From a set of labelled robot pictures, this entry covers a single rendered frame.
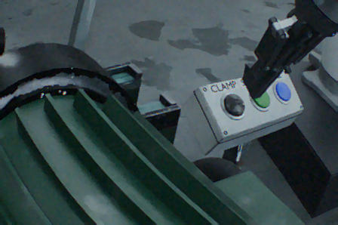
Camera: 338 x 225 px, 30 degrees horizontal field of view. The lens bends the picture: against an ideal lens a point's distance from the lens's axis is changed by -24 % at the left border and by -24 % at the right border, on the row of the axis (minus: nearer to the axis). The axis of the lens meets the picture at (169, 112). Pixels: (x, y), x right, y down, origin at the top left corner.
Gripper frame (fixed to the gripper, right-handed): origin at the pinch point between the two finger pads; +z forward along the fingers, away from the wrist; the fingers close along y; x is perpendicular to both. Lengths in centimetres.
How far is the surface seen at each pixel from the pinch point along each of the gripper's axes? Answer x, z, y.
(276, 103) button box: 1.2, 8.1, -7.7
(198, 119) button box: -0.6, 11.0, 3.7
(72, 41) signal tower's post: -38, 52, -8
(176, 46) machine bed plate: -33, 57, -34
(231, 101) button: -0.4, 7.3, 0.8
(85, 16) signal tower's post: -40, 46, -10
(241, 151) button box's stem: 3.9, 14.7, -3.4
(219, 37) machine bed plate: -34, 57, -47
